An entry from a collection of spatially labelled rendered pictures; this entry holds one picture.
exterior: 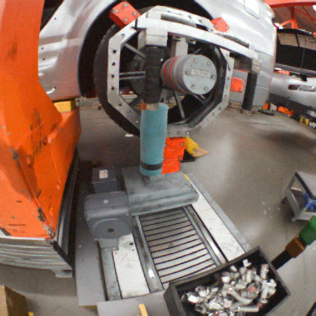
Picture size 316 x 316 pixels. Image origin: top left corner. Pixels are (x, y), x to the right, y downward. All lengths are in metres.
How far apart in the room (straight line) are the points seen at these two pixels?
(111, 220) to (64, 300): 0.55
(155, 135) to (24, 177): 0.38
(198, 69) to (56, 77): 0.57
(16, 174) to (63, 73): 0.54
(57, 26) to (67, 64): 0.21
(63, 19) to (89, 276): 1.12
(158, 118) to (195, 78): 0.17
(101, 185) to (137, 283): 0.47
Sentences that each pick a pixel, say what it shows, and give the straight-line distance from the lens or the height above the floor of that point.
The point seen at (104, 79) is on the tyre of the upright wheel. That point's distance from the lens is 0.65.
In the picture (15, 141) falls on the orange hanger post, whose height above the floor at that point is 0.75.
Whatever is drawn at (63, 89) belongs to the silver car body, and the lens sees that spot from 0.75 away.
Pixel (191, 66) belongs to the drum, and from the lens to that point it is 0.48.
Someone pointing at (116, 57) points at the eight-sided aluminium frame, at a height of 0.89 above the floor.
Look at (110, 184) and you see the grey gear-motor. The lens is 0.66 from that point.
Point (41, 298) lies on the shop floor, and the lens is 0.97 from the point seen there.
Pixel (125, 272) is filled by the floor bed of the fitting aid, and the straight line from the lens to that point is 0.79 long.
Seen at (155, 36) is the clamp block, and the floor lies 0.92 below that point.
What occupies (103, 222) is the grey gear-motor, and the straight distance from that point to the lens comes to 0.57.
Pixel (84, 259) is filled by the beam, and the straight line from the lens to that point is 0.79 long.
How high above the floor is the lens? 0.83
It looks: 29 degrees down
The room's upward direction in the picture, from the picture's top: 5 degrees clockwise
